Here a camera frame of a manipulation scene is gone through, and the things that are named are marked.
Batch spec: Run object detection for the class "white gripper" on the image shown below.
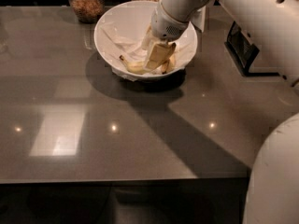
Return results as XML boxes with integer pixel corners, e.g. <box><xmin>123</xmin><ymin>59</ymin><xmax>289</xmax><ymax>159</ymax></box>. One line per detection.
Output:
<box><xmin>141</xmin><ymin>1</ymin><xmax>189</xmax><ymax>71</ymax></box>

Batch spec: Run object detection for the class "yellow banana front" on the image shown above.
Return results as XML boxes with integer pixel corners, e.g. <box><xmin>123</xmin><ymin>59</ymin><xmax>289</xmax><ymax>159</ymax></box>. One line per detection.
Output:
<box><xmin>119</xmin><ymin>42</ymin><xmax>178</xmax><ymax>76</ymax></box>

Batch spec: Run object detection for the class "yellow banana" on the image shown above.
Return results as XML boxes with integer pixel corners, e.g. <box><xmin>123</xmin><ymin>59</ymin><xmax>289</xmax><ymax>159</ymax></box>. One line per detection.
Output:
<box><xmin>119</xmin><ymin>42</ymin><xmax>178</xmax><ymax>76</ymax></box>
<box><xmin>161</xmin><ymin>56</ymin><xmax>175</xmax><ymax>74</ymax></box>

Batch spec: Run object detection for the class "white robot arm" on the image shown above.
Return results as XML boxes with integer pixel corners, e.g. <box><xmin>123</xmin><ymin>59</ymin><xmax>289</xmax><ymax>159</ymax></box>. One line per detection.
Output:
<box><xmin>144</xmin><ymin>0</ymin><xmax>299</xmax><ymax>224</ymax></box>

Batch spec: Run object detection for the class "yellow banana behind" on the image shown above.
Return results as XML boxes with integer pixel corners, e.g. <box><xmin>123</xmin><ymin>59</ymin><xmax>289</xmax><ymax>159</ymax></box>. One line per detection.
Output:
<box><xmin>161</xmin><ymin>56</ymin><xmax>175</xmax><ymax>74</ymax></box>

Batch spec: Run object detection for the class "white ceramic bowl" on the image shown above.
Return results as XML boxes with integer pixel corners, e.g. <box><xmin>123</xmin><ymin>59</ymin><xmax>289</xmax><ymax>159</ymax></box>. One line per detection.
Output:
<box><xmin>93</xmin><ymin>0</ymin><xmax>198</xmax><ymax>81</ymax></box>

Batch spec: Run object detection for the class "white paper napkin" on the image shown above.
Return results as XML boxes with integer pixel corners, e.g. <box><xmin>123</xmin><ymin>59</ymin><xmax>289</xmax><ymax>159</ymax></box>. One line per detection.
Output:
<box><xmin>94</xmin><ymin>22</ymin><xmax>197</xmax><ymax>80</ymax></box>

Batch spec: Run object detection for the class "white angular stand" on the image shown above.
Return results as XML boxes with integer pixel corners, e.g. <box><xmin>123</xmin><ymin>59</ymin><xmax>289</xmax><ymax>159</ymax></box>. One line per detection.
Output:
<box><xmin>191</xmin><ymin>7</ymin><xmax>206</xmax><ymax>32</ymax></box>

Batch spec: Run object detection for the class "glass jar with nuts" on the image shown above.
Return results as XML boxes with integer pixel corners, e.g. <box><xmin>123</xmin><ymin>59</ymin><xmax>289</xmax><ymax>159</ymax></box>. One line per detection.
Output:
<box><xmin>68</xmin><ymin>0</ymin><xmax>105</xmax><ymax>23</ymax></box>

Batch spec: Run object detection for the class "black wire napkin holder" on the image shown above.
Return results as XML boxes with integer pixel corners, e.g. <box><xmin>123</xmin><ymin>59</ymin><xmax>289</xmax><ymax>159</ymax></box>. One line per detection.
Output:
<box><xmin>224</xmin><ymin>21</ymin><xmax>278</xmax><ymax>77</ymax></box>

